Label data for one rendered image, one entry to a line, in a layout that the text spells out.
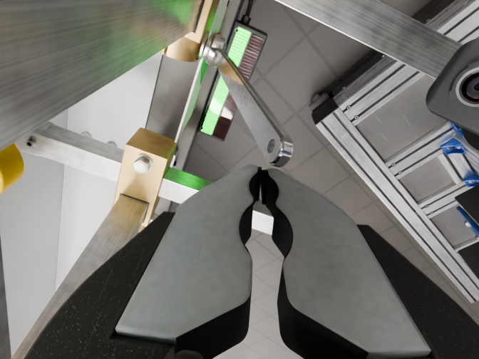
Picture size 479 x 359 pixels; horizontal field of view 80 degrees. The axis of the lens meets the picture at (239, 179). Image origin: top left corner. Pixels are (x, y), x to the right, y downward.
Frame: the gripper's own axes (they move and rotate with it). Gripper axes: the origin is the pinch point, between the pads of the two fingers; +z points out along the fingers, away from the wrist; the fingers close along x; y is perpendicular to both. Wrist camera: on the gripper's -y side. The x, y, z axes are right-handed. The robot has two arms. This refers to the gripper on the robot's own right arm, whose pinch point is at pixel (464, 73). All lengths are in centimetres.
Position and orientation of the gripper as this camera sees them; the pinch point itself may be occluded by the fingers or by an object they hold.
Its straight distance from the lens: 36.8
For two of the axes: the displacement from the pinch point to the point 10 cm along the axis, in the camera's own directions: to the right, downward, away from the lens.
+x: 3.8, -7.6, -5.3
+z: 0.7, -5.4, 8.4
